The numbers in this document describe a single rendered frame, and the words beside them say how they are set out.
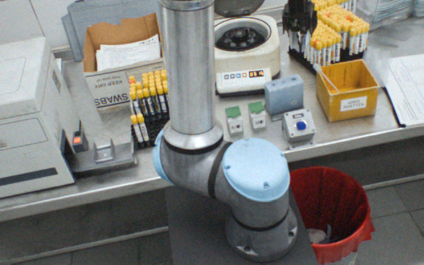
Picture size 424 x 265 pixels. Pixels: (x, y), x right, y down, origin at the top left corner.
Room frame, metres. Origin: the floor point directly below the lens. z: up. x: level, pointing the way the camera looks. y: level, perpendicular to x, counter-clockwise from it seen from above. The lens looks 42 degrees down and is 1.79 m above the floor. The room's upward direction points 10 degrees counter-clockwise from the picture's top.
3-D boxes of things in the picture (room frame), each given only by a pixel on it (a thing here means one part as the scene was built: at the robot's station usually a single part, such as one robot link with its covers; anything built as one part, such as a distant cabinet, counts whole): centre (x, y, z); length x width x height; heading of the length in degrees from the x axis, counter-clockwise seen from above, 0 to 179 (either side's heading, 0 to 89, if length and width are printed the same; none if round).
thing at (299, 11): (1.09, -0.27, 1.18); 0.09 x 0.08 x 0.12; 160
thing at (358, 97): (1.04, -0.39, 0.92); 0.13 x 0.13 x 0.10; 0
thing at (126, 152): (0.95, 0.31, 0.92); 0.21 x 0.07 x 0.05; 92
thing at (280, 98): (1.06, -0.22, 0.92); 0.10 x 0.07 x 0.10; 99
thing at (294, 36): (1.10, -0.26, 1.08); 0.06 x 0.03 x 0.09; 160
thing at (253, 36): (1.32, -0.14, 0.97); 0.15 x 0.15 x 0.07
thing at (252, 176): (0.61, -0.06, 1.11); 0.13 x 0.12 x 0.14; 54
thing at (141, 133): (1.04, 0.14, 0.93); 0.17 x 0.09 x 0.11; 93
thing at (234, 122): (1.01, -0.07, 0.91); 0.05 x 0.04 x 0.07; 2
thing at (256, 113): (1.01, -0.14, 0.91); 0.05 x 0.04 x 0.07; 2
